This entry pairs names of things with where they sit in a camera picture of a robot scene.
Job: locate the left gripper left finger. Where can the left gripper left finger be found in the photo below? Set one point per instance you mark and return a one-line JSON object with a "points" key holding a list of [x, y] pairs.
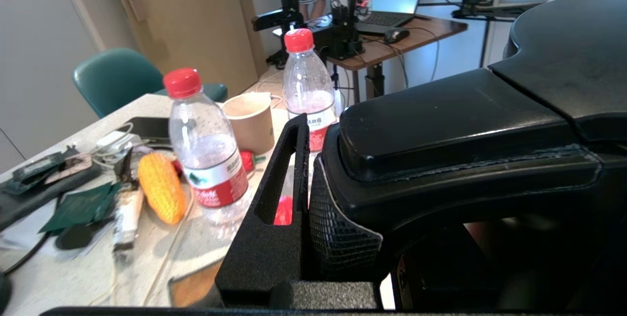
{"points": [[264, 257]]}

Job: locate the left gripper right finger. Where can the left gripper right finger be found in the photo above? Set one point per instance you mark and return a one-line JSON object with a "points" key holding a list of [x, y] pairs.
{"points": [[333, 242]]}

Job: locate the black electric kettle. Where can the black electric kettle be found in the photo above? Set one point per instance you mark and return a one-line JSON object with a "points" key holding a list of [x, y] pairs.
{"points": [[465, 134]]}

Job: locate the red tomato toy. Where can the red tomato toy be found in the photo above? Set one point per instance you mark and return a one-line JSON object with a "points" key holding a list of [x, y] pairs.
{"points": [[284, 210]]}

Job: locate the grey and tan glove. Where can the grey and tan glove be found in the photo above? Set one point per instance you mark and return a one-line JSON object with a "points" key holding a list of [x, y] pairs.
{"points": [[196, 284]]}

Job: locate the red chili toy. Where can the red chili toy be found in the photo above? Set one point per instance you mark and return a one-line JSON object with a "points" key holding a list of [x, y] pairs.
{"points": [[247, 161]]}

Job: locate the water bottle red cap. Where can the water bottle red cap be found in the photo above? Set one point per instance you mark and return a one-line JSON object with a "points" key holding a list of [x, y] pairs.
{"points": [[205, 149], [308, 76]]}

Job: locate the brown paper cup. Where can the brown paper cup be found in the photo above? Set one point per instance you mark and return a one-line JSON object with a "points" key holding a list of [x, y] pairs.
{"points": [[252, 125]]}

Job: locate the white tube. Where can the white tube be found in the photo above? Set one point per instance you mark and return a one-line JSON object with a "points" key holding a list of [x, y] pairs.
{"points": [[126, 218]]}

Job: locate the black smartphone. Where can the black smartphone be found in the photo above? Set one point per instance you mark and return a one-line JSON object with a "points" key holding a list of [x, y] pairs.
{"points": [[149, 130]]}

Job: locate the dark green packet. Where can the dark green packet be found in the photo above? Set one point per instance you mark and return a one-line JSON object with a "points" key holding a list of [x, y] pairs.
{"points": [[78, 208]]}

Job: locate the black computer mouse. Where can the black computer mouse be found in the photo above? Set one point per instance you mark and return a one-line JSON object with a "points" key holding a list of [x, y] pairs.
{"points": [[396, 36]]}

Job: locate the brown wooden desk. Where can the brown wooden desk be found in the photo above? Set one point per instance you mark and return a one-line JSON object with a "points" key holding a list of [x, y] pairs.
{"points": [[421, 34]]}

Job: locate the teal chair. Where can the teal chair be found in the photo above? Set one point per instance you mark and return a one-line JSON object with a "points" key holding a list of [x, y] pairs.
{"points": [[112, 76]]}

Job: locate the dark flat case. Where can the dark flat case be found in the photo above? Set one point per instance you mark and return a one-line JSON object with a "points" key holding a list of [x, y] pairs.
{"points": [[34, 183]]}

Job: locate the brown wooden door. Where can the brown wooden door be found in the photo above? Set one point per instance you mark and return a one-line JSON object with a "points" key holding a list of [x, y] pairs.
{"points": [[196, 22]]}

